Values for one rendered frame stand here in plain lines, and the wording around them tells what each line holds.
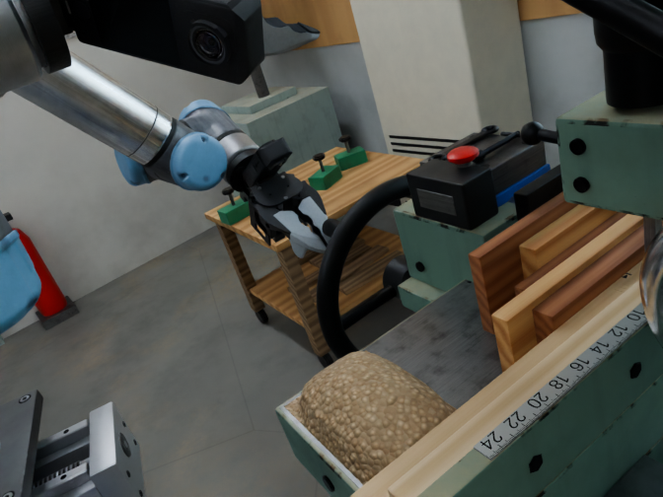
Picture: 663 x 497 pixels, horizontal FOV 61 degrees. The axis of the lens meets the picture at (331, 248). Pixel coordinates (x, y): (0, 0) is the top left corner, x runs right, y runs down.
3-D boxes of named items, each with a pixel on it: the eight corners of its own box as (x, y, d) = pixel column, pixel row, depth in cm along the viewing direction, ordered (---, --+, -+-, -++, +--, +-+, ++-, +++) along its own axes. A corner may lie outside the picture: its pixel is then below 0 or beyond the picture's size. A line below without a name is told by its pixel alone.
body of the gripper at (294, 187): (312, 227, 87) (268, 181, 93) (312, 187, 80) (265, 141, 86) (269, 249, 84) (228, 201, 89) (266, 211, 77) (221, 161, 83)
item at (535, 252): (629, 232, 56) (626, 171, 53) (646, 236, 54) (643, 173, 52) (528, 309, 50) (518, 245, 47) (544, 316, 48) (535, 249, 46)
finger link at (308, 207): (345, 261, 81) (308, 222, 85) (348, 235, 76) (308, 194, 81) (329, 271, 80) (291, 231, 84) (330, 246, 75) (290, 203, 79)
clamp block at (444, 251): (492, 223, 72) (480, 157, 68) (588, 248, 61) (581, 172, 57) (405, 278, 66) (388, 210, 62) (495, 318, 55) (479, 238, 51)
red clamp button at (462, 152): (463, 152, 56) (461, 142, 55) (486, 155, 53) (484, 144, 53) (441, 164, 55) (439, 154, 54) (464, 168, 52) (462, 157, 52)
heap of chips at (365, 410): (366, 350, 51) (355, 318, 50) (482, 426, 40) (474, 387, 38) (284, 407, 48) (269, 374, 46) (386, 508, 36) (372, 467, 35)
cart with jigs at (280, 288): (367, 251, 265) (329, 121, 237) (456, 285, 219) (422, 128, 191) (250, 324, 238) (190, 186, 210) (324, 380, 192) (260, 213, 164)
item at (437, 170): (478, 163, 66) (471, 117, 64) (559, 175, 58) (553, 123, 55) (396, 211, 61) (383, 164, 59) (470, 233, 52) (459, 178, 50)
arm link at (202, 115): (174, 143, 95) (218, 129, 99) (206, 180, 90) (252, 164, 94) (170, 104, 89) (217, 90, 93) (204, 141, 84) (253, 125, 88)
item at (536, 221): (617, 229, 57) (613, 157, 54) (629, 232, 56) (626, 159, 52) (482, 329, 49) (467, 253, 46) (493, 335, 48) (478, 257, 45)
